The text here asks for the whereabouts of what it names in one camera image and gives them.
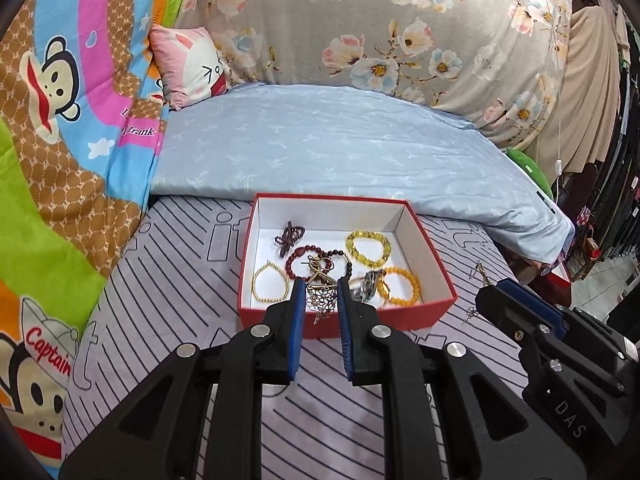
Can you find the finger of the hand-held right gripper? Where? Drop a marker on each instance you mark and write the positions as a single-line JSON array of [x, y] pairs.
[[530, 300], [505, 315]]

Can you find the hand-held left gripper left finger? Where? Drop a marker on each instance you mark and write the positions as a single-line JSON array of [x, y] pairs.
[[296, 330]]

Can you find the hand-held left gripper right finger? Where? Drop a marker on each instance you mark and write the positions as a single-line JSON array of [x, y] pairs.
[[347, 330]]

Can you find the gold flower dangle earring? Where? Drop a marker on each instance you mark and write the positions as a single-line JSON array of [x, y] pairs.
[[481, 272], [320, 295]]

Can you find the silver wristwatch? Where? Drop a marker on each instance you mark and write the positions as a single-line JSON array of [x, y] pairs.
[[367, 285]]

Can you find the red cardboard box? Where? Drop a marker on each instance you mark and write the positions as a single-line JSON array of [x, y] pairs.
[[420, 312]]

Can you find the dark bow hair clip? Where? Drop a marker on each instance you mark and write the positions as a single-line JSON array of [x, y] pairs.
[[291, 237]]

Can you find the grey striped bed sheet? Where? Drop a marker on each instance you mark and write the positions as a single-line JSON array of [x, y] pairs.
[[175, 285]]

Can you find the green plush item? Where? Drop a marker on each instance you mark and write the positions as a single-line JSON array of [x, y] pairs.
[[530, 170]]

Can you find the light blue quilt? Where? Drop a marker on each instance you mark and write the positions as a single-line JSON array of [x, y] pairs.
[[325, 145]]

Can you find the beige hanging cloth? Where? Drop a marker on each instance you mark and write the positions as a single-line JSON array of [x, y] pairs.
[[595, 85]]

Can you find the colourful cartoon monkey blanket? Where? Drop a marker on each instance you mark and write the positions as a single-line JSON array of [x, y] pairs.
[[75, 160]]

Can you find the pink cartoon pillow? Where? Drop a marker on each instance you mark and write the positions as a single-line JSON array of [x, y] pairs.
[[195, 65]]

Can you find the grey floral duvet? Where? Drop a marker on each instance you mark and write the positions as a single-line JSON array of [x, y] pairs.
[[375, 20]]

